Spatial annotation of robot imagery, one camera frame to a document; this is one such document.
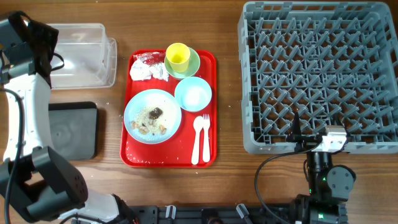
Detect light blue plate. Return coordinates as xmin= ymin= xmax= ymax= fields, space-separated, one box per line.
xmin=124 ymin=89 xmax=182 ymax=144

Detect white plastic fork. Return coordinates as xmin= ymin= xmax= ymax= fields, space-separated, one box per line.
xmin=203 ymin=114 xmax=210 ymax=162

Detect light blue bowl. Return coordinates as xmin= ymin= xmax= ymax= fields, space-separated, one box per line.
xmin=174 ymin=77 xmax=213 ymax=112

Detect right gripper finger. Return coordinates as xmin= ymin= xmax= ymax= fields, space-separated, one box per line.
xmin=286 ymin=112 xmax=302 ymax=142
xmin=332 ymin=113 xmax=344 ymax=127

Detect clear plastic waste bin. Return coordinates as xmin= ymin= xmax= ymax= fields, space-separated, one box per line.
xmin=50 ymin=23 xmax=117 ymax=90

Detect food scraps and rice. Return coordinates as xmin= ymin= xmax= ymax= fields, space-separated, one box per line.
xmin=130 ymin=106 xmax=168 ymax=136

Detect green saucer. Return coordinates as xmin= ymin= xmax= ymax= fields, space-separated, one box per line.
xmin=164 ymin=48 xmax=201 ymax=80

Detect grey dishwasher rack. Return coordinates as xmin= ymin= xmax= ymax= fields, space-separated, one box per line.
xmin=238 ymin=1 xmax=397 ymax=154

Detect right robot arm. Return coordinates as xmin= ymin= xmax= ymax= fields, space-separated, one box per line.
xmin=287 ymin=113 xmax=356 ymax=224

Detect yellow plastic cup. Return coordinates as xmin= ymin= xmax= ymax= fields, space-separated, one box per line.
xmin=166 ymin=43 xmax=191 ymax=73

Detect red serving tray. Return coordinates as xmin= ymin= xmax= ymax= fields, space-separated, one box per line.
xmin=120 ymin=50 xmax=218 ymax=169

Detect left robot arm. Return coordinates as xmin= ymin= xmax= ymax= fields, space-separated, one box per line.
xmin=1 ymin=11 xmax=137 ymax=223

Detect white napkin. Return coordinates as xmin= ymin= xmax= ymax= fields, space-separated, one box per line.
xmin=129 ymin=60 xmax=169 ymax=82

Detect red snack wrapper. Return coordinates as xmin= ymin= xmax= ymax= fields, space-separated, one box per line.
xmin=133 ymin=52 xmax=165 ymax=65

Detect white plastic spoon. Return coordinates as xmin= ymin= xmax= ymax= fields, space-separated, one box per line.
xmin=191 ymin=116 xmax=203 ymax=165

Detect black food waste tray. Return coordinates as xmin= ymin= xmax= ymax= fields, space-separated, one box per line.
xmin=49 ymin=101 xmax=98 ymax=161

